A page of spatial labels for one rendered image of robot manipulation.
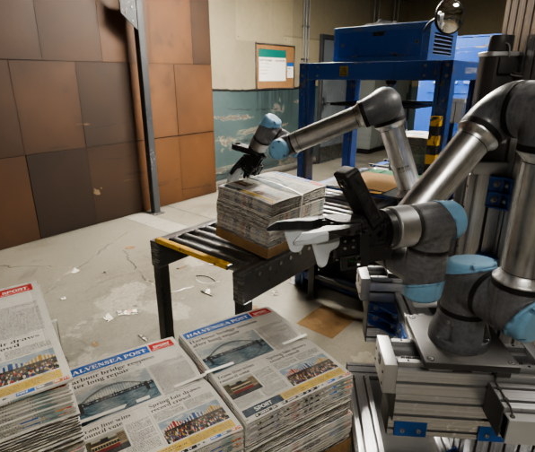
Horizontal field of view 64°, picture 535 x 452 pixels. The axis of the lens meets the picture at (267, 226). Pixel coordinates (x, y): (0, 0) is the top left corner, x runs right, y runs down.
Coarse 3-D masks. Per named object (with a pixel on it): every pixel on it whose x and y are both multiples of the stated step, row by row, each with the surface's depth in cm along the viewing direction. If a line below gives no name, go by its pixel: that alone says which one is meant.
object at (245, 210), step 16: (224, 192) 171; (240, 192) 166; (256, 192) 166; (272, 192) 169; (224, 208) 172; (240, 208) 167; (256, 208) 162; (272, 208) 157; (288, 208) 166; (224, 224) 174; (240, 224) 169; (256, 224) 163; (256, 240) 165; (272, 240) 163
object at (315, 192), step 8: (256, 176) 188; (264, 176) 189; (272, 176) 189; (280, 176) 190; (288, 176) 191; (280, 184) 180; (288, 184) 181; (296, 184) 181; (304, 184) 181; (312, 184) 182; (320, 184) 184; (304, 192) 173; (312, 192) 176; (320, 192) 181; (304, 200) 173; (312, 200) 178; (320, 200) 182; (304, 208) 174; (312, 208) 180; (320, 208) 185; (304, 216) 177
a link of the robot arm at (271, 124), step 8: (264, 120) 166; (272, 120) 165; (280, 120) 168; (264, 128) 167; (272, 128) 166; (280, 128) 168; (256, 136) 171; (264, 136) 169; (272, 136) 168; (264, 144) 172
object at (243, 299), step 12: (384, 204) 236; (396, 204) 248; (288, 252) 172; (300, 252) 178; (312, 252) 187; (252, 264) 162; (264, 264) 162; (276, 264) 167; (288, 264) 174; (300, 264) 181; (312, 264) 189; (240, 276) 153; (252, 276) 157; (264, 276) 163; (276, 276) 169; (288, 276) 176; (240, 288) 155; (252, 288) 158; (264, 288) 164; (240, 300) 156
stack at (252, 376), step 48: (192, 336) 112; (240, 336) 112; (288, 336) 112; (96, 384) 94; (144, 384) 94; (192, 384) 94; (240, 384) 94; (288, 384) 94; (336, 384) 95; (96, 432) 81; (144, 432) 81; (192, 432) 82; (240, 432) 83; (288, 432) 91; (336, 432) 100
